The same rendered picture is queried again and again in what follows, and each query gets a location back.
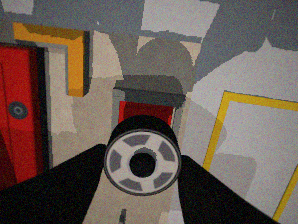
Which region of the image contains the yellow tape border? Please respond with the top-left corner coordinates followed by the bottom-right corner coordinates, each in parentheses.
top-left (202, 91), bottom-right (298, 221)

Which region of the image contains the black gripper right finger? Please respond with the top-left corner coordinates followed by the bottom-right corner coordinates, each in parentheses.
top-left (177, 155), bottom-right (280, 224)

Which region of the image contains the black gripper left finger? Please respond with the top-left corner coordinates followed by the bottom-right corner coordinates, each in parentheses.
top-left (0, 144), bottom-right (106, 224)

